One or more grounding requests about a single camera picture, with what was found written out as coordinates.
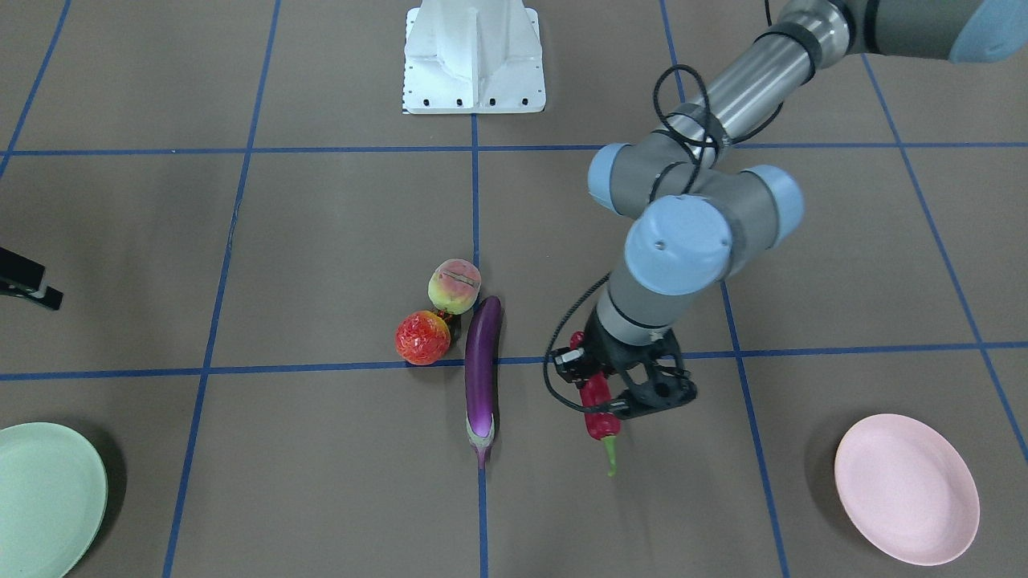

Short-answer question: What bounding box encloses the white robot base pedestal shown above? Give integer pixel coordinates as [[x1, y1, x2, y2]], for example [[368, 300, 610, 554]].
[[402, 1, 547, 115]]

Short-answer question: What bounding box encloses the red orange pomegranate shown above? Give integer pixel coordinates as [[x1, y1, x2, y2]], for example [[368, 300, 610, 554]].
[[394, 310, 452, 366]]

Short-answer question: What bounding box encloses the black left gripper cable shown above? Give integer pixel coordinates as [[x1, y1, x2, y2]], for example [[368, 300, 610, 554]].
[[543, 64, 784, 416]]

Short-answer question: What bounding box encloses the pink plate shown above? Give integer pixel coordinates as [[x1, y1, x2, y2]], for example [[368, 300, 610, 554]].
[[833, 413, 981, 567]]

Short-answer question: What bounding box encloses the red chili pepper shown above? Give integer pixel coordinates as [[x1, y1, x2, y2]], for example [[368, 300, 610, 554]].
[[570, 332, 621, 477]]

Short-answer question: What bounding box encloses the purple eggplant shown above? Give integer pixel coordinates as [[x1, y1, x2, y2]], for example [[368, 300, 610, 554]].
[[465, 295, 503, 470]]

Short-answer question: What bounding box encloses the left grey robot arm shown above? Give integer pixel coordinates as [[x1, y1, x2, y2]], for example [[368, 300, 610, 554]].
[[542, 1, 1027, 420]]

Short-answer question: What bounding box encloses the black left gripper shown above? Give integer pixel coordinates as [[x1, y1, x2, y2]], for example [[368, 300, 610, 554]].
[[552, 312, 698, 421]]

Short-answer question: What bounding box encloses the yellow pink peach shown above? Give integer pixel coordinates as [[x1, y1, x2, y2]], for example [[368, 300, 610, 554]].
[[427, 258, 482, 315]]

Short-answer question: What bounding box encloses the mint green plate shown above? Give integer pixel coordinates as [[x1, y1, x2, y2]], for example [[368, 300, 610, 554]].
[[1, 423, 108, 577]]

